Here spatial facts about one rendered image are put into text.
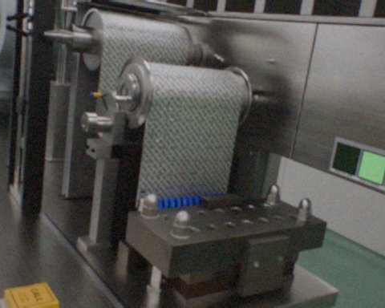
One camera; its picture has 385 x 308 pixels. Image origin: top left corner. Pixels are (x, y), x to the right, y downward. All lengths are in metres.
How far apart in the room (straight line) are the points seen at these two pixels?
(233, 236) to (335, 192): 3.11
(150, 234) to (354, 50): 0.53
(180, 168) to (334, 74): 0.37
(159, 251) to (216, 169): 0.30
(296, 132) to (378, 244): 2.79
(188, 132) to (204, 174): 0.11
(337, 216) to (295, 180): 0.51
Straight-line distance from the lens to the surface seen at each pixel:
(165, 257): 0.82
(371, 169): 0.94
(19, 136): 1.31
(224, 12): 1.30
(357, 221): 3.88
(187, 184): 1.03
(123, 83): 0.97
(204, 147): 1.03
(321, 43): 1.04
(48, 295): 0.85
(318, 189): 4.07
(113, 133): 0.99
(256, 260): 0.92
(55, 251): 1.05
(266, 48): 1.15
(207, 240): 0.85
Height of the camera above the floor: 1.36
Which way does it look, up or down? 13 degrees down
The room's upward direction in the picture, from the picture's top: 8 degrees clockwise
